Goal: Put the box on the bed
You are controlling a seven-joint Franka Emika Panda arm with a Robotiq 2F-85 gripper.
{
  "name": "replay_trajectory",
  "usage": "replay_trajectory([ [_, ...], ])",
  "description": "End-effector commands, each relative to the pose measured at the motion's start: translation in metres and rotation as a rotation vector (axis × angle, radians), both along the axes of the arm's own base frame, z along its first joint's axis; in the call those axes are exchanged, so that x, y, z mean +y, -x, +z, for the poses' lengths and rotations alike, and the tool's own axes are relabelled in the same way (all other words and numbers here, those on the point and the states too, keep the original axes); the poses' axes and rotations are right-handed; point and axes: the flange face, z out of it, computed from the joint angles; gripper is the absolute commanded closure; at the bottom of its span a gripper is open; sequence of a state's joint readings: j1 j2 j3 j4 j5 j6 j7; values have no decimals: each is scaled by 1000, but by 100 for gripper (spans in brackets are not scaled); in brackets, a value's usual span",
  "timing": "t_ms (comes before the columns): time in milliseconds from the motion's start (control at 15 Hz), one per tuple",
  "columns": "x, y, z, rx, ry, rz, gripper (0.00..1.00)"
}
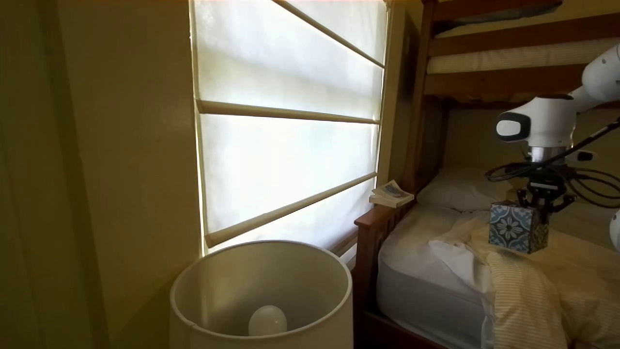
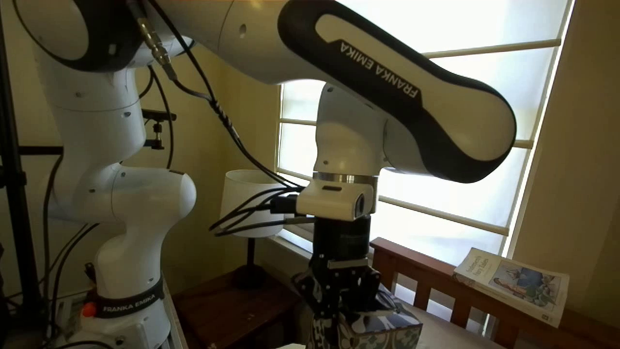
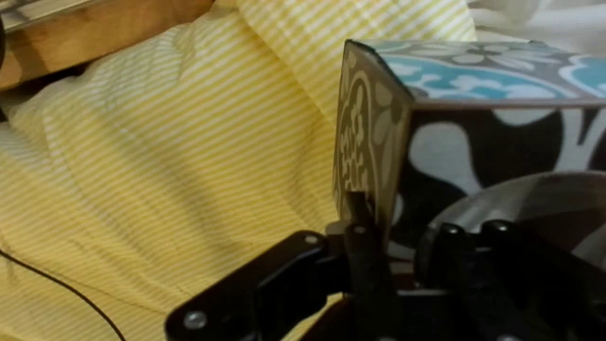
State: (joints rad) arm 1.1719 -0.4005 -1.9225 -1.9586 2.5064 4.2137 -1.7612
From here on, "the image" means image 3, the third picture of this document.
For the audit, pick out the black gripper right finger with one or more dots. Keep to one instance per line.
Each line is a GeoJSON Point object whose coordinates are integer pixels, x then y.
{"type": "Point", "coordinates": [504, 284]}

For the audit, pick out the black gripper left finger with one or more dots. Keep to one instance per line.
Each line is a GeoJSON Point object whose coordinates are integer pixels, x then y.
{"type": "Point", "coordinates": [303, 284]}

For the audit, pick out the patterned tissue box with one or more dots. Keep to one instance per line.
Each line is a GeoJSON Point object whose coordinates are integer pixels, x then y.
{"type": "Point", "coordinates": [479, 125]}

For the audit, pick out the wooden bed headboard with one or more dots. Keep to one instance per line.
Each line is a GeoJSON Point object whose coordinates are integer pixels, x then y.
{"type": "Point", "coordinates": [95, 38]}

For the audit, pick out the pale striped pillow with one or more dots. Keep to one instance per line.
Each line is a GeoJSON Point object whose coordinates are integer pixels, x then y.
{"type": "Point", "coordinates": [176, 157]}

